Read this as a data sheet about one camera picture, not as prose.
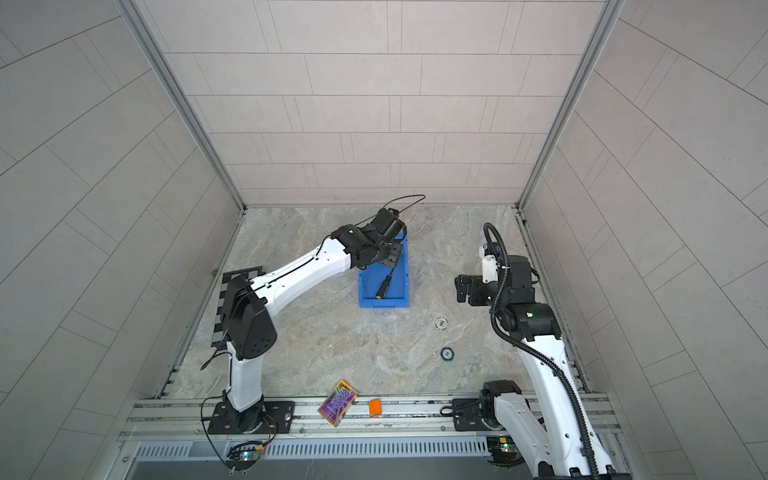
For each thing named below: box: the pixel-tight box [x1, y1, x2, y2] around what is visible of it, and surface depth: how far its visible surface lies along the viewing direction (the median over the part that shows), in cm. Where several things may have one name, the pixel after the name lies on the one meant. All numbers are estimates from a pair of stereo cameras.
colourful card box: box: [318, 380, 359, 428], surface depth 74 cm
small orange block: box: [368, 399, 383, 417], surface depth 73 cm
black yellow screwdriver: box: [375, 267, 395, 299], surface depth 93 cm
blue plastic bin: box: [358, 232, 409, 309], surface depth 94 cm
